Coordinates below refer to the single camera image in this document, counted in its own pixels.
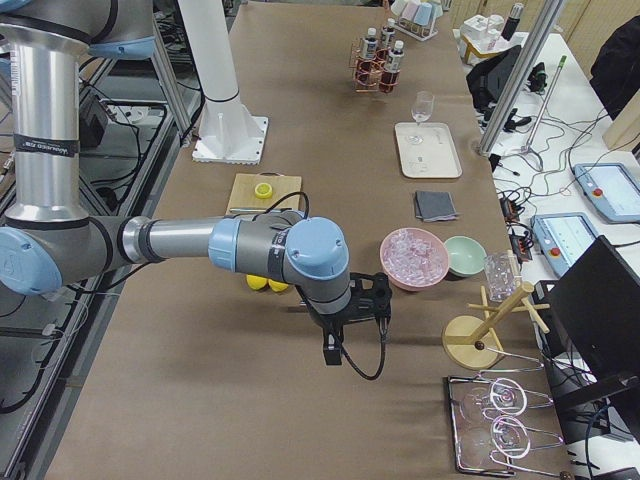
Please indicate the black monitor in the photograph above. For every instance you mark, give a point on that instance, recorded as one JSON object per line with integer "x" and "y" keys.
{"x": 594, "y": 311}

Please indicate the pastel cups rack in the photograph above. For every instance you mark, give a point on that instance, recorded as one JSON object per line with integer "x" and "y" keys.
{"x": 417, "y": 18}

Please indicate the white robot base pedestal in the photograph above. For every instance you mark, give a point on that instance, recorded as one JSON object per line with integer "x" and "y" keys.
{"x": 228, "y": 133}

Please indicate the teach pendant far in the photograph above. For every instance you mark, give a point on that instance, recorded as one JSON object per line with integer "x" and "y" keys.
{"x": 612, "y": 190}

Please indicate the bamboo cutting board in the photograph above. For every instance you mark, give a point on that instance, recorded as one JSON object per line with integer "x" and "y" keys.
{"x": 242, "y": 199}

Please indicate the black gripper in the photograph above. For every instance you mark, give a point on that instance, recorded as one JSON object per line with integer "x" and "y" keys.
{"x": 325, "y": 320}

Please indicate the tea bottle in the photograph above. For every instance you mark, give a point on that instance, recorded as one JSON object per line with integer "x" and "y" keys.
{"x": 368, "y": 44}
{"x": 387, "y": 34}
{"x": 392, "y": 67}

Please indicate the teach pendant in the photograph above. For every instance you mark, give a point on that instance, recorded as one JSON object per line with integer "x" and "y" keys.
{"x": 612, "y": 190}
{"x": 563, "y": 238}

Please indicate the teach pendant near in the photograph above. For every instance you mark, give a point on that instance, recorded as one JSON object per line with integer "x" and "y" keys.
{"x": 563, "y": 238}

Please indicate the yellow lemon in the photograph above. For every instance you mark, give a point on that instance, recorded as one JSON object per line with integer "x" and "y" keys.
{"x": 277, "y": 286}
{"x": 255, "y": 282}

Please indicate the grey folded cloth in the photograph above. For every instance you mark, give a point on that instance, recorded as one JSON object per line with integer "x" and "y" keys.
{"x": 433, "y": 206}

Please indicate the tea bottle front left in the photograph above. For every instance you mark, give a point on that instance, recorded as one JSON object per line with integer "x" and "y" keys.
{"x": 387, "y": 34}

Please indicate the aluminium frame post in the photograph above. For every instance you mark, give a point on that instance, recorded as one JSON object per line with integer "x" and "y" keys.
{"x": 536, "y": 39}

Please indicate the tea bottle back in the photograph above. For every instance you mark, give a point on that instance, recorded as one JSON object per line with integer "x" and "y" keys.
{"x": 368, "y": 44}

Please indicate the clear glass mug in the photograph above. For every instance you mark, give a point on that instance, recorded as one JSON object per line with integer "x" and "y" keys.
{"x": 502, "y": 274}

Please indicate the yellow lemon upper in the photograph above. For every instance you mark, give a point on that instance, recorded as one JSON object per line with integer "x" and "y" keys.
{"x": 255, "y": 282}

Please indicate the half lemon slice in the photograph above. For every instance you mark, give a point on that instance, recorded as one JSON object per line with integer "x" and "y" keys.
{"x": 263, "y": 190}

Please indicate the green empty bowl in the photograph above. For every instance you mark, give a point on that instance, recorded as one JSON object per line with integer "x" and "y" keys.
{"x": 466, "y": 256}

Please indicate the yellow lemon lower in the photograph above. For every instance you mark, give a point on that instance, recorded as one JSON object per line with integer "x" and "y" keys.
{"x": 277, "y": 286}

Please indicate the pink bowl of ice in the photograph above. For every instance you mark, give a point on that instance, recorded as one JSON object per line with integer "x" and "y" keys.
{"x": 413, "y": 259}

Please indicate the black wire glass rack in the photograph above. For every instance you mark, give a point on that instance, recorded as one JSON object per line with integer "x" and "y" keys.
{"x": 486, "y": 412}

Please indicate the copper wire bottle basket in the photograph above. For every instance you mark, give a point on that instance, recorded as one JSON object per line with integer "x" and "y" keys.
{"x": 366, "y": 74}

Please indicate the wooden cup tree stand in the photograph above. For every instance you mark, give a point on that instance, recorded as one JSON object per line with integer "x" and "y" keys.
{"x": 472, "y": 342}

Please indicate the cream rabbit tray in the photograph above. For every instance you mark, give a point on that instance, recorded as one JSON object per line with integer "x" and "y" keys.
{"x": 427, "y": 151}

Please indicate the tea bottle front right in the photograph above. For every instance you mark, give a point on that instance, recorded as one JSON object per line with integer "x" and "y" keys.
{"x": 392, "y": 67}

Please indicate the clear wine glass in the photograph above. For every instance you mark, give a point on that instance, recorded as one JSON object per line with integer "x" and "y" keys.
{"x": 421, "y": 110}

